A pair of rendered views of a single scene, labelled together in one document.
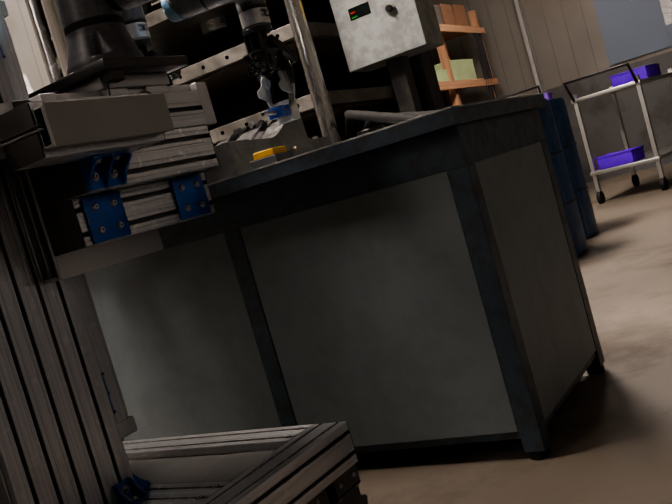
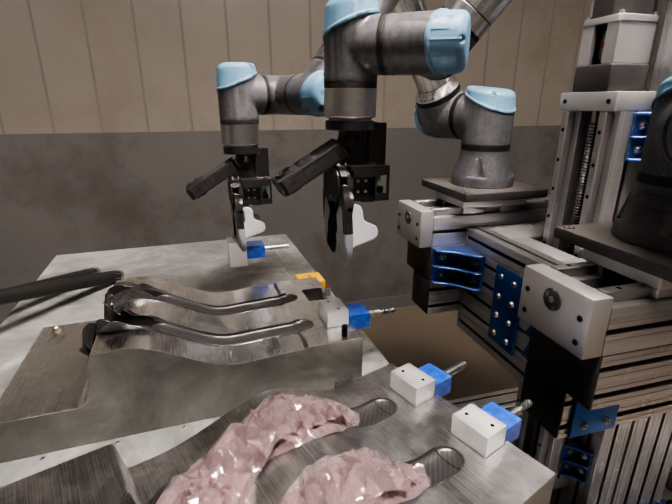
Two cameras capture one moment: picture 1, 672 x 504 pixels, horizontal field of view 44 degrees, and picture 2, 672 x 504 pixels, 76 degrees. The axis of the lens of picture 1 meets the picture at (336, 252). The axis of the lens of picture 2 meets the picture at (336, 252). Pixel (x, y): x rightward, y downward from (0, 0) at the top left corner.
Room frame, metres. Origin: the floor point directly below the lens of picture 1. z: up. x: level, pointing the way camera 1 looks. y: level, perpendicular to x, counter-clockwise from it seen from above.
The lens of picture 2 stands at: (2.74, 0.75, 1.23)
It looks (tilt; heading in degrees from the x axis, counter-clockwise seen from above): 19 degrees down; 220
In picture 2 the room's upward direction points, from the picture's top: straight up
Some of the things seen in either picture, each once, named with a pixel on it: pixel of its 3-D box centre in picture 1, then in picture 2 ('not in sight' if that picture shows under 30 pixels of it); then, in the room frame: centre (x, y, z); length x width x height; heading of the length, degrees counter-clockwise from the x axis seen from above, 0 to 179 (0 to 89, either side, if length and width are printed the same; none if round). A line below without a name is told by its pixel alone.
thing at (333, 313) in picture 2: not in sight; (359, 315); (2.20, 0.36, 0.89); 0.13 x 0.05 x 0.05; 149
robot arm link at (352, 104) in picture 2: (136, 34); (349, 105); (2.22, 0.34, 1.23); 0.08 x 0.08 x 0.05
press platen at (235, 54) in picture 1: (237, 74); not in sight; (3.51, 0.19, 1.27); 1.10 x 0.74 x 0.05; 59
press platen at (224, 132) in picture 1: (254, 133); not in sight; (3.51, 0.19, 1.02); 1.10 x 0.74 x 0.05; 59
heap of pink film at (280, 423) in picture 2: not in sight; (292, 467); (2.51, 0.51, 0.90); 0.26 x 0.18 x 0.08; 166
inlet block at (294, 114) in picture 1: (277, 112); (258, 248); (2.16, 0.05, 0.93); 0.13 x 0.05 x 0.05; 149
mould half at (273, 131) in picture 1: (247, 153); (193, 335); (2.41, 0.16, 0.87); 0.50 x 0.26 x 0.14; 149
